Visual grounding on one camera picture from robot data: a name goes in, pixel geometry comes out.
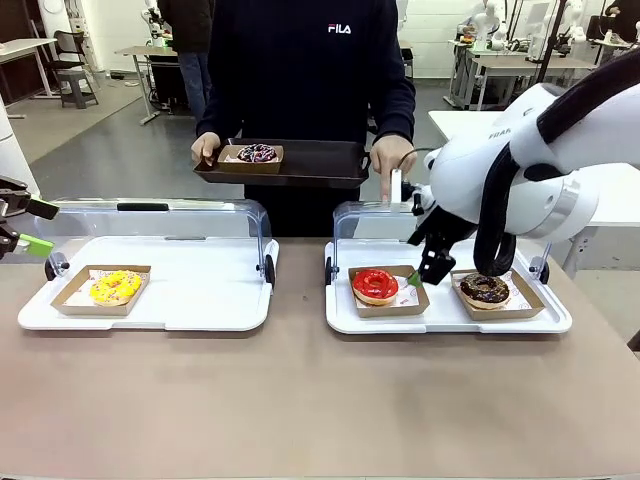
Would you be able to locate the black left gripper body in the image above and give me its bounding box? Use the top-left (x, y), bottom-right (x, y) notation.
top-left (0, 174), bottom-right (30, 200)

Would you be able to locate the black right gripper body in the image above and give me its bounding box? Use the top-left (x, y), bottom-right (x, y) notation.
top-left (406, 203), bottom-right (477, 262)

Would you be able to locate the dark brown serving tray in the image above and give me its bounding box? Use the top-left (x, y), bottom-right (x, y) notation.
top-left (192, 138), bottom-right (373, 189)

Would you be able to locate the chocolate donut with colourful sprinkles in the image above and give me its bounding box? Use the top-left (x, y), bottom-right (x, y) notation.
top-left (235, 143), bottom-right (279, 165)

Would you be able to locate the cardboard donut box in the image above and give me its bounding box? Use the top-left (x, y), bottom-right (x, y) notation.
top-left (51, 264), bottom-right (153, 317)
top-left (450, 268), bottom-right (547, 322)
top-left (216, 144), bottom-right (286, 175)
top-left (348, 264), bottom-right (432, 320)

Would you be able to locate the person's right forearm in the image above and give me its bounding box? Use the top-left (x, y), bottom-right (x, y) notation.
top-left (195, 84), bottom-right (237, 139)

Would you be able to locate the person's left forearm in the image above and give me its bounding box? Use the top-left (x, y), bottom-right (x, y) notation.
top-left (373, 84), bottom-right (418, 145)

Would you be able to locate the plain chocolate donut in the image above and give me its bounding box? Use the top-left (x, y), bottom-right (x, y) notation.
top-left (458, 272), bottom-right (512, 311)

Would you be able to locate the red glazed donut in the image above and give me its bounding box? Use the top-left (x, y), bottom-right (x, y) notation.
top-left (351, 267), bottom-right (400, 307)

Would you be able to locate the yellow sprinkled donut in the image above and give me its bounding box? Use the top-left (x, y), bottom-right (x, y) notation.
top-left (89, 269), bottom-right (144, 308)

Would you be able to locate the person in dark sweater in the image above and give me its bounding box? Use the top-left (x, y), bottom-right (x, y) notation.
top-left (195, 0), bottom-right (418, 239)

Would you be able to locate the background person in jeans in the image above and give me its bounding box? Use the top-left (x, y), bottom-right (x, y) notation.
top-left (158, 0), bottom-right (215, 122)

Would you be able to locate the person's left hand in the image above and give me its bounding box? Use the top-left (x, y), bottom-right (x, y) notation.
top-left (369, 134), bottom-right (419, 204)

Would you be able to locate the person's right hand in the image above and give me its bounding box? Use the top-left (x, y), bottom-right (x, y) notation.
top-left (191, 130), bottom-right (223, 169)

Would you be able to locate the white display tray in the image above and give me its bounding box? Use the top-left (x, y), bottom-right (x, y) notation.
top-left (324, 241), bottom-right (574, 336)
top-left (18, 235), bottom-right (280, 333)

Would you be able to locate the clear plastic tray lid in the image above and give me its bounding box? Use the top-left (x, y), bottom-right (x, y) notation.
top-left (324, 200), bottom-right (552, 287)
top-left (44, 197), bottom-right (276, 289)

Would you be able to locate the grey step stool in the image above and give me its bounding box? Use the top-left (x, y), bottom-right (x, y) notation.
top-left (56, 69), bottom-right (100, 110)

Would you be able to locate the white desk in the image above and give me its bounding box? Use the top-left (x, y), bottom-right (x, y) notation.
top-left (0, 38), bottom-right (59, 120)

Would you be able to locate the black chair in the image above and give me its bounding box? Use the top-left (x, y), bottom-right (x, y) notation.
top-left (51, 29), bottom-right (94, 77)

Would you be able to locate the long grey background desk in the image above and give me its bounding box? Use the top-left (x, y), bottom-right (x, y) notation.
top-left (467, 53), bottom-right (599, 112)

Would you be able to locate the black tripod stand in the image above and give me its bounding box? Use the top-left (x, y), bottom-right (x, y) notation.
top-left (535, 0), bottom-right (572, 92)

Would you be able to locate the black cable sleeve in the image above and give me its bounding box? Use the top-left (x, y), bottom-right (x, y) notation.
top-left (472, 47), bottom-right (640, 277)

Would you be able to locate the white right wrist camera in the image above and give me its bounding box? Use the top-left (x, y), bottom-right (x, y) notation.
top-left (389, 169), bottom-right (427, 217)

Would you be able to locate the thin black camera cable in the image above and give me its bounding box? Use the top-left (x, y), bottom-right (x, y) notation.
top-left (396, 148), bottom-right (419, 175)

